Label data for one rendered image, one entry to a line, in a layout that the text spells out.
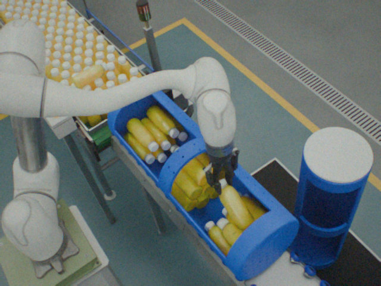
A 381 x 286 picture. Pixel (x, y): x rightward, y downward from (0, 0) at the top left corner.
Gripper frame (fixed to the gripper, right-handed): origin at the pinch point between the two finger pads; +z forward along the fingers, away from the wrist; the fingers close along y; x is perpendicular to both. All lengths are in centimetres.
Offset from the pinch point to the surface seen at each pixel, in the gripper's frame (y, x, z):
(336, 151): 52, -8, 21
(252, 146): 80, 76, 125
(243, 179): 7.4, -1.6, 3.1
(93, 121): -15, 85, 31
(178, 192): -9.3, 17.5, 17.9
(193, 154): -0.2, 17.1, 1.2
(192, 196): -6.8, 11.2, 15.6
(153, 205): -7, 61, 88
